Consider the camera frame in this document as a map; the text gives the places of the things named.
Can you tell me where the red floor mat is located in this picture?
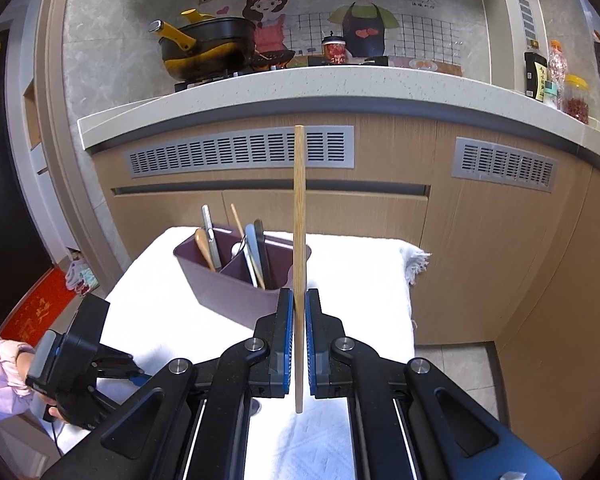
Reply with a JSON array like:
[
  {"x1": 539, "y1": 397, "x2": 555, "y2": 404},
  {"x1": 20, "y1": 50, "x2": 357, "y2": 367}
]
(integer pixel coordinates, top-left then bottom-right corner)
[{"x1": 0, "y1": 266, "x2": 76, "y2": 347}]

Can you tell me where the black gas stove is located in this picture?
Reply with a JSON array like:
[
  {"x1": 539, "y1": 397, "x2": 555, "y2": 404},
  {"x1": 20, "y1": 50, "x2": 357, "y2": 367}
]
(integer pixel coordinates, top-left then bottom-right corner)
[{"x1": 173, "y1": 55, "x2": 392, "y2": 92}]

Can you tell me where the black yellow cooking pot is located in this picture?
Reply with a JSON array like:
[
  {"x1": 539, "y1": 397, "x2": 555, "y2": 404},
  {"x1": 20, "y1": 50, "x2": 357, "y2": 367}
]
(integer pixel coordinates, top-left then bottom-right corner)
[{"x1": 149, "y1": 9, "x2": 256, "y2": 82}]

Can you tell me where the maroon plastic utensil holder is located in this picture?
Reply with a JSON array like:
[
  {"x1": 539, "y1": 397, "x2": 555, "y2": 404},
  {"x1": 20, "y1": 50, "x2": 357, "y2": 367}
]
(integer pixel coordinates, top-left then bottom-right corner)
[{"x1": 173, "y1": 226, "x2": 294, "y2": 328}]

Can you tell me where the black long spoon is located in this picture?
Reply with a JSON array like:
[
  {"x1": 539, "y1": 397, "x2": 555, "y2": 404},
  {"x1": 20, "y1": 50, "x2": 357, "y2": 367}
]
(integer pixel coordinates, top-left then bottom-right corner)
[{"x1": 253, "y1": 219, "x2": 275, "y2": 289}]

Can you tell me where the person's left hand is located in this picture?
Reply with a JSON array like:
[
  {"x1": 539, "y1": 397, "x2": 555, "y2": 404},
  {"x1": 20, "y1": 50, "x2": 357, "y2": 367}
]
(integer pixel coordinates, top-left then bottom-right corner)
[{"x1": 16, "y1": 351, "x2": 66, "y2": 422}]

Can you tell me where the small white bottle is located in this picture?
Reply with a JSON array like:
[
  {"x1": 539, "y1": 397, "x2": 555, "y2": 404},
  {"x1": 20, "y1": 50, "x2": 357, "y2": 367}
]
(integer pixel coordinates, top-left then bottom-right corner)
[{"x1": 543, "y1": 80, "x2": 559, "y2": 110}]

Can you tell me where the orange cap clear bottle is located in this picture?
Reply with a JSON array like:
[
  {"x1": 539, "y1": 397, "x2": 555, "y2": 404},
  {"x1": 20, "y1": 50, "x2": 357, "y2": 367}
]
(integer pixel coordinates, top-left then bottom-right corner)
[{"x1": 548, "y1": 40, "x2": 569, "y2": 110}]

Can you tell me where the red lidded jar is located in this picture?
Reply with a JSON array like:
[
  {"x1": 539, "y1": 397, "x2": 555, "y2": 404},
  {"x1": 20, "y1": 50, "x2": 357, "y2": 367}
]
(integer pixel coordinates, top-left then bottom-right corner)
[{"x1": 322, "y1": 34, "x2": 349, "y2": 64}]

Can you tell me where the cartoon couple backsplash sticker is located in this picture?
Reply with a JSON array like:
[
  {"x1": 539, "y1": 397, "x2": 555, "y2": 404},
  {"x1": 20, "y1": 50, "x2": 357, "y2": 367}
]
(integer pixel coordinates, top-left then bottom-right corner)
[{"x1": 199, "y1": 0, "x2": 462, "y2": 75}]

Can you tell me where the wooden spoon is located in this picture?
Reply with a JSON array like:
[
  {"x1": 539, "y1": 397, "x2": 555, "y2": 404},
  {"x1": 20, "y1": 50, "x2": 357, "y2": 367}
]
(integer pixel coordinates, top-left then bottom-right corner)
[{"x1": 194, "y1": 228, "x2": 215, "y2": 272}]

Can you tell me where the yellow lid chili jar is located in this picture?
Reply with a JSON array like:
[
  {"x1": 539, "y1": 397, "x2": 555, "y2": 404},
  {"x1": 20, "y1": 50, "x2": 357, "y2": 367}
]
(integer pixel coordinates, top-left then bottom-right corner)
[{"x1": 562, "y1": 74, "x2": 590, "y2": 125}]

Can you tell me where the large silver vent grille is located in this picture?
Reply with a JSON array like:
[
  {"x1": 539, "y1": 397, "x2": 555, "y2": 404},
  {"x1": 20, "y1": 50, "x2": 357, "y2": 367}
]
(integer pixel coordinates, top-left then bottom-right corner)
[{"x1": 125, "y1": 125, "x2": 355, "y2": 179}]

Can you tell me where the dark soy sauce bottle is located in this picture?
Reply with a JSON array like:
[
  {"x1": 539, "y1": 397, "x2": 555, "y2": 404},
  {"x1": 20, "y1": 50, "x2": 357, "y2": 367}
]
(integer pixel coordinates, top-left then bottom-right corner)
[{"x1": 524, "y1": 39, "x2": 547, "y2": 102}]

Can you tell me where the small silver vent grille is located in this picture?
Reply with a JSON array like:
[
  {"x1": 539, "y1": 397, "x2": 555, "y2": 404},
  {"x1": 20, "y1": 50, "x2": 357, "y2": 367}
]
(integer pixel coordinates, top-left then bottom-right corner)
[{"x1": 452, "y1": 136, "x2": 557, "y2": 193}]

